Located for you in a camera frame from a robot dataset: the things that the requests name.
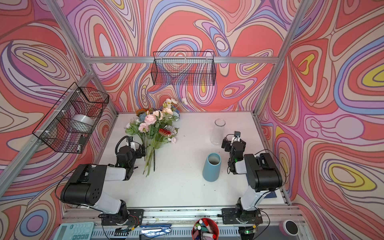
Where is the back wire basket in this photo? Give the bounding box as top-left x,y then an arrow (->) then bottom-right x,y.
151,51 -> 217,87

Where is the teal ceramic vase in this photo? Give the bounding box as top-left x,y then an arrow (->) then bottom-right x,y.
203,153 -> 222,182

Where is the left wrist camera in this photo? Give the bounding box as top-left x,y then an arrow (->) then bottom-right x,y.
126,140 -> 141,151

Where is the red pen cup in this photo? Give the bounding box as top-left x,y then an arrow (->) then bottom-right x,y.
192,218 -> 220,240

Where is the orange flower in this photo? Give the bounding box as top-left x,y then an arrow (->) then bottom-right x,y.
136,109 -> 148,117

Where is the peach carnation stem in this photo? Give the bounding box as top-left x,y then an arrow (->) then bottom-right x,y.
152,108 -> 173,120

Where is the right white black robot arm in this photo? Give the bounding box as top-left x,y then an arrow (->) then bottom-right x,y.
221,137 -> 283,225

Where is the clear glass vase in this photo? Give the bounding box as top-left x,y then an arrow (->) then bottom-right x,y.
210,119 -> 226,146

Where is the blue hydrangea bunch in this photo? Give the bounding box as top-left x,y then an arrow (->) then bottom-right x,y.
139,109 -> 180,125

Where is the wire basket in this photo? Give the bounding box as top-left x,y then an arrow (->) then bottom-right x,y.
151,51 -> 217,87
33,83 -> 110,154

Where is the left wire basket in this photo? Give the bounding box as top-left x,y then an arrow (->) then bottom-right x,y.
33,83 -> 110,154

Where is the teal calculator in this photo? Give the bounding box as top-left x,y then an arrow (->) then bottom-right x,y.
53,222 -> 95,240

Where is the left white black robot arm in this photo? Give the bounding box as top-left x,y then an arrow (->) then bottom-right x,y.
59,140 -> 146,228

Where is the red flower stem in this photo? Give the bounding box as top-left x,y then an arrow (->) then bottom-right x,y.
153,129 -> 172,171

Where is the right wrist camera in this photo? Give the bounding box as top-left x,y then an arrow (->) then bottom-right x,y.
232,131 -> 241,142

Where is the pink rose stem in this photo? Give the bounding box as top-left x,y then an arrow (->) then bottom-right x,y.
139,114 -> 158,177

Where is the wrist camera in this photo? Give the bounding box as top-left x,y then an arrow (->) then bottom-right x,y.
126,140 -> 141,151
232,131 -> 241,142

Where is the silver tape roll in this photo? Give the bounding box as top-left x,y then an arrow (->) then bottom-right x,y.
70,114 -> 95,133

